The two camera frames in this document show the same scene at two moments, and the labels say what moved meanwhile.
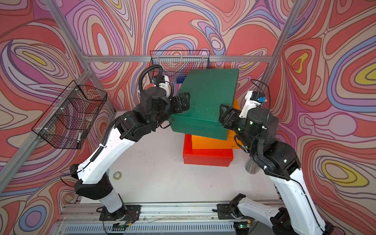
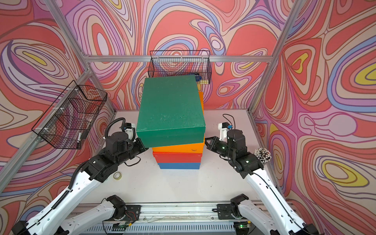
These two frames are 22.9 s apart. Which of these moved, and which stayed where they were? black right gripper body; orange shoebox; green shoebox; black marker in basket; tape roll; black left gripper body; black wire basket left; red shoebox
Moved: green shoebox; orange shoebox; black left gripper body; black right gripper body; red shoebox
Stayed: black marker in basket; tape roll; black wire basket left
